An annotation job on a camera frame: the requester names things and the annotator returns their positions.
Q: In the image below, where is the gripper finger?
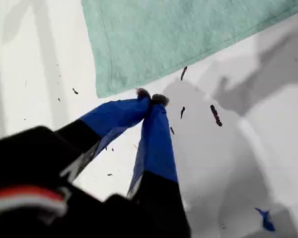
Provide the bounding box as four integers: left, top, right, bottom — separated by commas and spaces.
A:
126, 93, 187, 209
56, 88, 151, 179

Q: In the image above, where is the pale green T-shirt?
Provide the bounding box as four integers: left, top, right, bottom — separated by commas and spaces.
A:
80, 0, 298, 99

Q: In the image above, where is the small blue tape scrap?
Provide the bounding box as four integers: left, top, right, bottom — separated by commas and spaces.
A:
254, 207, 276, 233

